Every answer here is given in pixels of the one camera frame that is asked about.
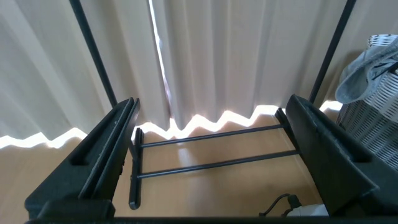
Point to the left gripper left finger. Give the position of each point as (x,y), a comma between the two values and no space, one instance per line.
(56,193)

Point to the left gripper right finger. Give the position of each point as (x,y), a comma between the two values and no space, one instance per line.
(342,174)

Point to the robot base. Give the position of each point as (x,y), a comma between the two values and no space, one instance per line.
(311,211)

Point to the white laundry basket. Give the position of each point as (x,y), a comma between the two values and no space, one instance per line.
(382,102)

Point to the black clothes rack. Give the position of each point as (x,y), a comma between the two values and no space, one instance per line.
(93,53)

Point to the blue-grey garment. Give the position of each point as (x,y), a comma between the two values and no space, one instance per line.
(357,77)

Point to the beige curtain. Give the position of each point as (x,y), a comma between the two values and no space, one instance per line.
(217,46)

